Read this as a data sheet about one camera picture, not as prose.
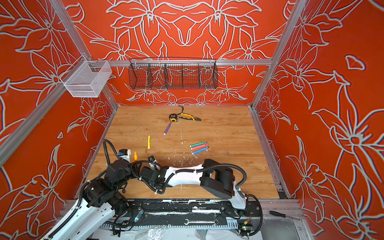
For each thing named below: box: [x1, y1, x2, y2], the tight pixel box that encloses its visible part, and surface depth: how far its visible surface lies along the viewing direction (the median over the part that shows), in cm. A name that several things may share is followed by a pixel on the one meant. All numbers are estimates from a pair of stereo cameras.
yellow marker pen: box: [147, 133, 151, 149], surface depth 99 cm
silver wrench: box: [184, 219, 219, 225], surface depth 71 cm
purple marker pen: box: [163, 121, 172, 135], surface depth 109 cm
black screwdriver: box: [269, 210, 301, 221], surface depth 73 cm
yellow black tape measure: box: [169, 113, 178, 122], surface depth 112 cm
